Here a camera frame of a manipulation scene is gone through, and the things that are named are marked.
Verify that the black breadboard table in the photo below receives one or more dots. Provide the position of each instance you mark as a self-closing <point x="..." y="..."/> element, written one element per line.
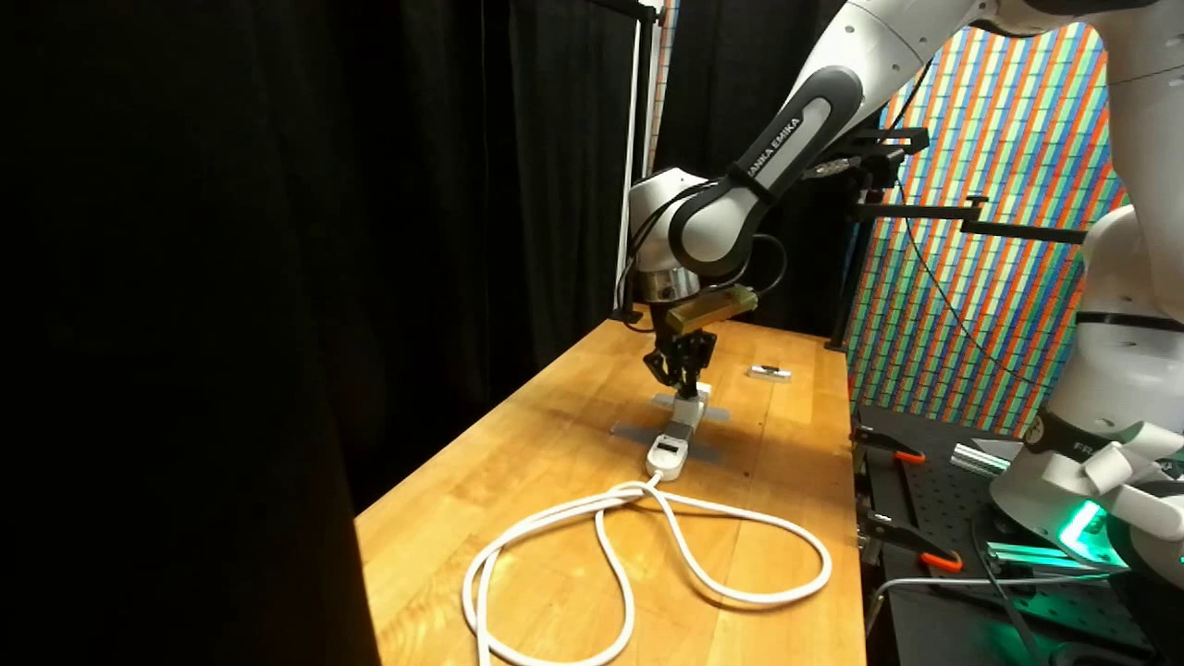
<point x="938" y="632"/>

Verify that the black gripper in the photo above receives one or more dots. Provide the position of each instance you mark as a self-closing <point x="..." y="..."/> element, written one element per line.
<point x="684" y="339"/>

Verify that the silver metal latch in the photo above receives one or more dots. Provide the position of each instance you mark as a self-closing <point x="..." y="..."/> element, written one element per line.
<point x="770" y="373"/>

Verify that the silver metal block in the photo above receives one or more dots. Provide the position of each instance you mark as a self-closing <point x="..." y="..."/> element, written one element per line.
<point x="983" y="459"/>

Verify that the white pole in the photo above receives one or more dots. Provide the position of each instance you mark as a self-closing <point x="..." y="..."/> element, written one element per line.
<point x="631" y="125"/>

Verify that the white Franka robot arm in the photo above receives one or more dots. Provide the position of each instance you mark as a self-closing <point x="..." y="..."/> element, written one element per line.
<point x="790" y="135"/>

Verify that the colourful patterned board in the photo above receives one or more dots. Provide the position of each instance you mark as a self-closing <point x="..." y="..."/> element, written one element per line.
<point x="1022" y="246"/>

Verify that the black curtain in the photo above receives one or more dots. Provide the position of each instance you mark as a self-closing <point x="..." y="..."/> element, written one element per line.
<point x="245" y="246"/>

